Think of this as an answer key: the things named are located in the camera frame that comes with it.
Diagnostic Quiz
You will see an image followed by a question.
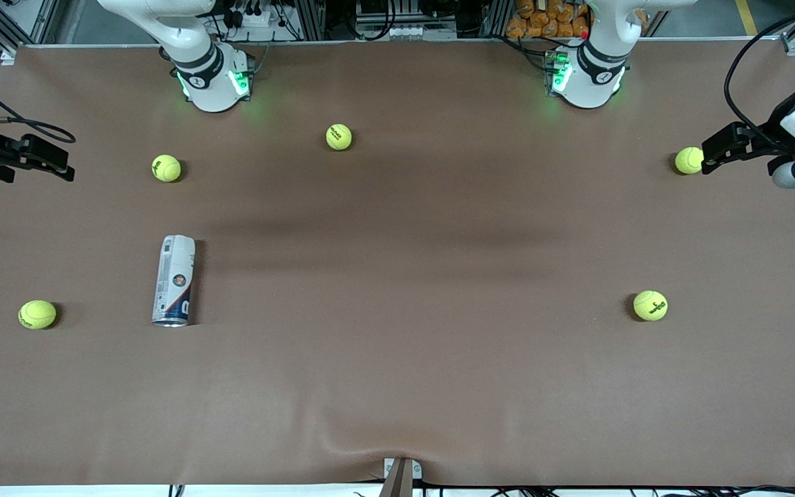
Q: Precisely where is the clear labelled tennis ball can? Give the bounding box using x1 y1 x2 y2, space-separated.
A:
151 235 197 327

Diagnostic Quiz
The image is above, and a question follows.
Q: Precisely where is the orange packed goods bag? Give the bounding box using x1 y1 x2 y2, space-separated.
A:
506 0 591 39

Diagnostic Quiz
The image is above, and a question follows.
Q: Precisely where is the white power strip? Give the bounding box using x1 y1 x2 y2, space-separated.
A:
384 25 458 40
222 6 282 30

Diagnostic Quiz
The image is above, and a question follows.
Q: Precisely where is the brown table cover mat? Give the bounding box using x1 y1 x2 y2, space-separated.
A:
0 38 795 488

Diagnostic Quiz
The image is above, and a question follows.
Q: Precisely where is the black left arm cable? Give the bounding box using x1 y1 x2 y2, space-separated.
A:
723 0 795 139

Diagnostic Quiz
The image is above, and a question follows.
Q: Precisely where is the grey metal table bracket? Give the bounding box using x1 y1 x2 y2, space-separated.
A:
378 458 423 497

